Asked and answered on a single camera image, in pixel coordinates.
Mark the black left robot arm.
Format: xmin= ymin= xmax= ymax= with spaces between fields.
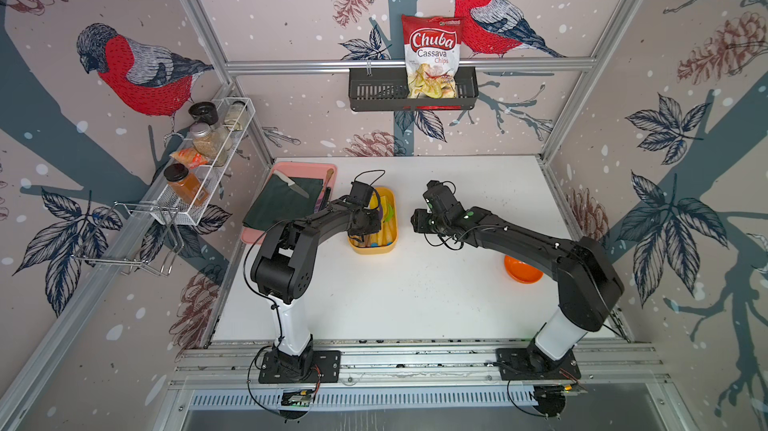
xmin=244 ymin=189 xmax=382 ymax=358

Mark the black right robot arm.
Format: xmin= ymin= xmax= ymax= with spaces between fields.
xmin=411 ymin=180 xmax=625 ymax=372

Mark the yellow plastic storage box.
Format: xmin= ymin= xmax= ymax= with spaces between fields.
xmin=348 ymin=187 xmax=398 ymax=255

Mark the iridescent rainbow butter knife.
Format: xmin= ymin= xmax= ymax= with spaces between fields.
xmin=319 ymin=167 xmax=335 ymax=210

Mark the pink plastic tray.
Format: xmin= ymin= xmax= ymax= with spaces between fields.
xmin=240 ymin=161 xmax=338 ymax=245

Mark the dark green cloth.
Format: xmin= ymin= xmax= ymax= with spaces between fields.
xmin=243 ymin=176 xmax=324 ymax=231

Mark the orange plastic bowl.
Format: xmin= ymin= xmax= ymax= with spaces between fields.
xmin=504 ymin=256 xmax=544 ymax=284

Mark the clear glass jar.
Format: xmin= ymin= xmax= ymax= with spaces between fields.
xmin=224 ymin=101 xmax=248 ymax=132

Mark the chuba cassava chips bag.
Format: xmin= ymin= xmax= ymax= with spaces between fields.
xmin=401 ymin=15 xmax=462 ymax=99

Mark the orange snack packet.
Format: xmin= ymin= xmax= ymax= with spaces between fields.
xmin=170 ymin=147 xmax=210 ymax=170

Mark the orange spice jar black lid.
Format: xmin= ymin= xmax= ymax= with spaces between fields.
xmin=163 ymin=163 xmax=209 ymax=207

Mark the green shovel yellow handle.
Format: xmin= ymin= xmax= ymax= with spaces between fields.
xmin=382 ymin=200 xmax=395 ymax=234

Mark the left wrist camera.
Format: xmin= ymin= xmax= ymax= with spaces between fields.
xmin=348 ymin=180 xmax=374 ymax=207

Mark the white handled kitchen knife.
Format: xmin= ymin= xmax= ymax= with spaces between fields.
xmin=272 ymin=170 xmax=309 ymax=199

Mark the black wall basket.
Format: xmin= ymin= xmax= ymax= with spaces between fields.
xmin=348 ymin=67 xmax=479 ymax=112

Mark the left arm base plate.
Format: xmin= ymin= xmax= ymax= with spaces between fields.
xmin=258 ymin=348 xmax=341 ymax=384

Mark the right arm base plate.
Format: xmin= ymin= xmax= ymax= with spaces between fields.
xmin=494 ymin=347 xmax=581 ymax=381

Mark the white wire spice rack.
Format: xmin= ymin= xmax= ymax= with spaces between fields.
xmin=117 ymin=97 xmax=254 ymax=226

